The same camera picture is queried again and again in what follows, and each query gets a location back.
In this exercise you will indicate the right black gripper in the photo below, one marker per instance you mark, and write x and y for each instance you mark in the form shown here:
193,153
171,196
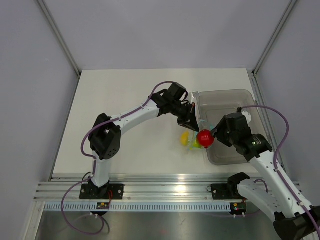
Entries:
218,131

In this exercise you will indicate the grey translucent plastic bin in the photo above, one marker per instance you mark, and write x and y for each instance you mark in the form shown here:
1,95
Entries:
213,106

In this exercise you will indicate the aluminium frame post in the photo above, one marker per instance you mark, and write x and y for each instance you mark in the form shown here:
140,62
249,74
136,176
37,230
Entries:
58,35
292,4

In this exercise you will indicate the white slotted cable duct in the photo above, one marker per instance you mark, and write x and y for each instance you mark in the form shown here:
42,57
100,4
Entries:
140,207

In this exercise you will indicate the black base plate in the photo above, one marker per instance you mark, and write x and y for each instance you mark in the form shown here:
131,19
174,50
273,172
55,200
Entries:
225,191
116,191

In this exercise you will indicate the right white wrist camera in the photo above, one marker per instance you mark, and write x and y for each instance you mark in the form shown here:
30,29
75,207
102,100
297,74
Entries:
247,115

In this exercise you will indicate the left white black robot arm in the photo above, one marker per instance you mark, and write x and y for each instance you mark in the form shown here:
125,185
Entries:
107,131

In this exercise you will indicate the green toy pear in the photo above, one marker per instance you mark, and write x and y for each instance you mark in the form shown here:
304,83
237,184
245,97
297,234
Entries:
196,144

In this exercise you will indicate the left aluminium frame post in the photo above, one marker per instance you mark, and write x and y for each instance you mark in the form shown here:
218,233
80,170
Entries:
58,35

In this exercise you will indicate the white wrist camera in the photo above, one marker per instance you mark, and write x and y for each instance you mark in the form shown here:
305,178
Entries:
247,115
194,97

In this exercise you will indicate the red toy apple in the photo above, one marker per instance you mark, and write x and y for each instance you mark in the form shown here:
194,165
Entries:
205,138

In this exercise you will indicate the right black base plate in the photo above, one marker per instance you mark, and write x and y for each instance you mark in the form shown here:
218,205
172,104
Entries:
225,191

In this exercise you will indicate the aluminium rail profile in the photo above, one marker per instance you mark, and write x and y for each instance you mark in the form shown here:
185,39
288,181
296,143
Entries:
140,188

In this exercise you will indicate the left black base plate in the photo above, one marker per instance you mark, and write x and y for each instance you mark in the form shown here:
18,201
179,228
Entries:
116,191

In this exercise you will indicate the right aluminium frame post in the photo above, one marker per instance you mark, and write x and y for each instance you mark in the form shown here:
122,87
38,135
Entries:
292,4

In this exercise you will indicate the clear zip top bag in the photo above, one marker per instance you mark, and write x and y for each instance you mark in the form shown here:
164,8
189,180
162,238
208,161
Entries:
203,124

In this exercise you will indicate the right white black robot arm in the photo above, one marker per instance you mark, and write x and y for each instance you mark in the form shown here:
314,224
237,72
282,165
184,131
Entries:
293,216

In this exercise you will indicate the right small circuit board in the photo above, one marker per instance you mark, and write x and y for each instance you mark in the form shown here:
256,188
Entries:
239,207

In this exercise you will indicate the small circuit board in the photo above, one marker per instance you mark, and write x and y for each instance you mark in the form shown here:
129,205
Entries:
103,206
239,207

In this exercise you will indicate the left small circuit board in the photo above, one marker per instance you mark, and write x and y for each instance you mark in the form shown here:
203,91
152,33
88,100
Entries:
103,206

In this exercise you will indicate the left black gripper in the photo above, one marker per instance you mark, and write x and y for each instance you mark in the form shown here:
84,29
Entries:
189,120

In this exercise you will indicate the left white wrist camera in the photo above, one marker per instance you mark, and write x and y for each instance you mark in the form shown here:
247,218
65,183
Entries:
194,97

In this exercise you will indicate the yellow toy lemon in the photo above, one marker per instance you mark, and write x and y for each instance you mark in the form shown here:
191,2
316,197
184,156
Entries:
185,139

